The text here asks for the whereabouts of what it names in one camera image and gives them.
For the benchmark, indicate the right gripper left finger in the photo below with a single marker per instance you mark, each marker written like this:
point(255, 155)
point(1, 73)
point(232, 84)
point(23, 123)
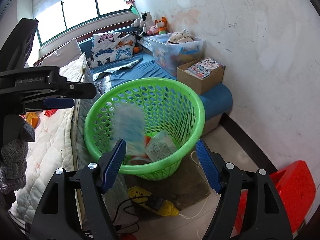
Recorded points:
point(56, 216)

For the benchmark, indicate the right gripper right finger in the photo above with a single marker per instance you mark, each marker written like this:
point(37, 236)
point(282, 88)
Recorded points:
point(265, 215)

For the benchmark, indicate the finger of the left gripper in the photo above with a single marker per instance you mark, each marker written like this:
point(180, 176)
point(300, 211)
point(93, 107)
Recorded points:
point(64, 96)

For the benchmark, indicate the blue white plastic wrapper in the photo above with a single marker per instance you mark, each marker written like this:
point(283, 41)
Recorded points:
point(128, 124)

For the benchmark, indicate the red foam fruit net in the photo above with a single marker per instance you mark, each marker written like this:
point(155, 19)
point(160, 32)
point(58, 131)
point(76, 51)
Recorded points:
point(50, 112)

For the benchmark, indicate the grey plain pillow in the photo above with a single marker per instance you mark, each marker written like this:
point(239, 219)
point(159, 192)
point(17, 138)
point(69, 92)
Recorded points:
point(64, 55)

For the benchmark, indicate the red plastic stool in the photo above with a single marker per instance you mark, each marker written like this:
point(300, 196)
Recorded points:
point(297, 190)

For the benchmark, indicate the butterfly print pillow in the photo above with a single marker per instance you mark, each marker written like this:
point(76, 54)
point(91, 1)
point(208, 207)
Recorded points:
point(112, 46)

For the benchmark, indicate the white quilted mattress pad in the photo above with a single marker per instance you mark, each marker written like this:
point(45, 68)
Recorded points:
point(51, 149)

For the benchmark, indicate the grey knit glove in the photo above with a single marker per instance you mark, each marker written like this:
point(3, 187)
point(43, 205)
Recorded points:
point(14, 164)

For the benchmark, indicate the yellow power strip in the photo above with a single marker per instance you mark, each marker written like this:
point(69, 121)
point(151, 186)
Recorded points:
point(152, 202)

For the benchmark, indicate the black white cow plush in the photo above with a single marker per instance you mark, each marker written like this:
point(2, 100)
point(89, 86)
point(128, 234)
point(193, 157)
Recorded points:
point(144, 24)

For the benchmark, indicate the clear plastic storage bin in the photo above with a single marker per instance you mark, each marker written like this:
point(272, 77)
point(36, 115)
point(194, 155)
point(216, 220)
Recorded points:
point(171, 56)

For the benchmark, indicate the orange fox plush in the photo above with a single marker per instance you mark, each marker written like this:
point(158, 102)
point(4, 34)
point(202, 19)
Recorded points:
point(161, 26)

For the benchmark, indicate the brown cardboard box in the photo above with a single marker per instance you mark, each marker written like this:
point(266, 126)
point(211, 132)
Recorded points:
point(198, 85)

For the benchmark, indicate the colourful picture book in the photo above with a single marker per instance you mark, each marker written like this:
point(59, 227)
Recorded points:
point(204, 68)

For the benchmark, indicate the window with green frame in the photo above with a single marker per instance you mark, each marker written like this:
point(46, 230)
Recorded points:
point(57, 17)

